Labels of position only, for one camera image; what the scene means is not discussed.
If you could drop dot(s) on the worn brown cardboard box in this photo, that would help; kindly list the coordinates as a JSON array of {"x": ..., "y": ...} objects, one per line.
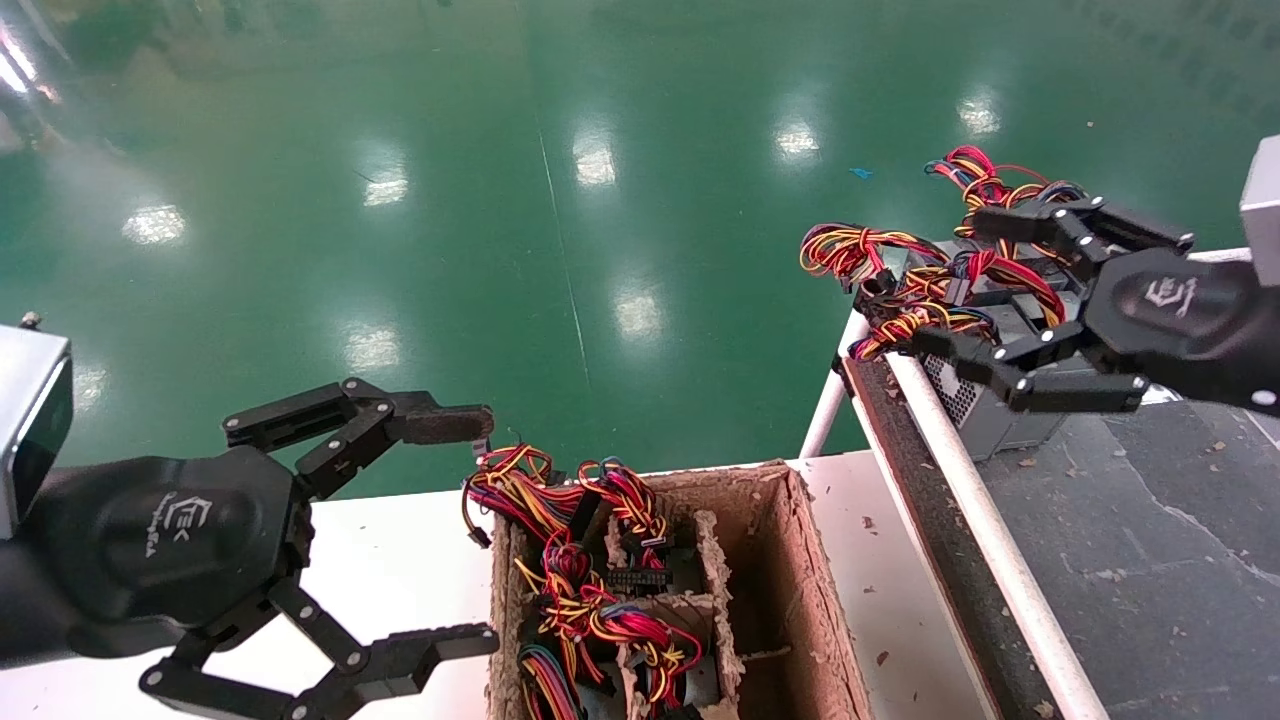
[{"x": 790, "y": 600}]

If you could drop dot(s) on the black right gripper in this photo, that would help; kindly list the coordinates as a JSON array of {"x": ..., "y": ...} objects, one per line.
[{"x": 1180, "y": 320}]

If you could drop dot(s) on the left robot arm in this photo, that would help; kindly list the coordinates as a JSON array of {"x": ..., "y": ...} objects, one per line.
[{"x": 12, "y": 600}]

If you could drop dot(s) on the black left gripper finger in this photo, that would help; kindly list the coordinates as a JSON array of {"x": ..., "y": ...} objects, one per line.
[{"x": 440, "y": 425}]

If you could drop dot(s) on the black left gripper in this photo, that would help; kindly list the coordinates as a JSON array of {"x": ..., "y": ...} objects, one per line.
[{"x": 170, "y": 550}]

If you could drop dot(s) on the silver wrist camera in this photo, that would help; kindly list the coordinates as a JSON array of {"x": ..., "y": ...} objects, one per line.
[
  {"x": 30, "y": 430},
  {"x": 1262, "y": 200}
]

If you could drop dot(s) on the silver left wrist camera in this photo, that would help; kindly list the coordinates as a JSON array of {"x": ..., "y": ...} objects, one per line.
[{"x": 30, "y": 430}]

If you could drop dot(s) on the frayed cardboard divider insert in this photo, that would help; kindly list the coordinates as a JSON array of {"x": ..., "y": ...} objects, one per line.
[{"x": 720, "y": 590}]

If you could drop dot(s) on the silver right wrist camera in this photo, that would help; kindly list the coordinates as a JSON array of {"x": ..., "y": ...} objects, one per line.
[{"x": 1262, "y": 200}]

